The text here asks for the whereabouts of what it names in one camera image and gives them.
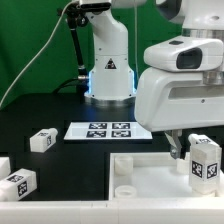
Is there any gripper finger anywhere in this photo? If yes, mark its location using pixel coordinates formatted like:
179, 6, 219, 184
165, 130, 182, 159

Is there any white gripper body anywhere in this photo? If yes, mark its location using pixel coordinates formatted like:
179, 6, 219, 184
134, 68, 224, 132

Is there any white square tabletop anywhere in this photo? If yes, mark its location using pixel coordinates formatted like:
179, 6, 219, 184
109, 153, 224, 200

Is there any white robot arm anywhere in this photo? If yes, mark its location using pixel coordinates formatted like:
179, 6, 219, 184
80, 0, 224, 158

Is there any white block left edge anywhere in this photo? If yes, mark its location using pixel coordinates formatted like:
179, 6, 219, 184
0, 157, 11, 179

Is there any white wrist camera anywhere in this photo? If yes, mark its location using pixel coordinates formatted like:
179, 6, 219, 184
144, 36, 224, 72

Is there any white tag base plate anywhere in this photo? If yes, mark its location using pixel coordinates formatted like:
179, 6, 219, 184
64, 122, 152, 141

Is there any black camera stand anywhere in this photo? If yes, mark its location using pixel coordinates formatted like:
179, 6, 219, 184
53, 2, 89, 94

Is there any grey cable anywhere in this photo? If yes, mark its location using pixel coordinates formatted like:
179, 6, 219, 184
0, 0, 79, 109

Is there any white fence front wall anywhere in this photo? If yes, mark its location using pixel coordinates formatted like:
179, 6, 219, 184
0, 198, 224, 224

